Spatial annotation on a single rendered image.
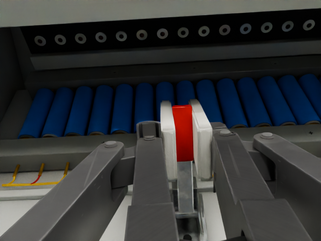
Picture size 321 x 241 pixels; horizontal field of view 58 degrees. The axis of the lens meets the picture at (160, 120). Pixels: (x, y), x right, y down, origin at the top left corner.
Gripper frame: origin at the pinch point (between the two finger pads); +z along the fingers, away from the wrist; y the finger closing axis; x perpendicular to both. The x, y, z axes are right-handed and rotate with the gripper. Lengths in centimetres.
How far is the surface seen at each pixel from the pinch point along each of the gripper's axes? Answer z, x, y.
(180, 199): -0.6, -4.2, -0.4
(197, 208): -0.6, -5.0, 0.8
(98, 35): 12.5, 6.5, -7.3
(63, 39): 12.6, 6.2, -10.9
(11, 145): 4.7, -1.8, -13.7
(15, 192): 2.6, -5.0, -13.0
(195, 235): -0.4, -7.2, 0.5
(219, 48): 13.1, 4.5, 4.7
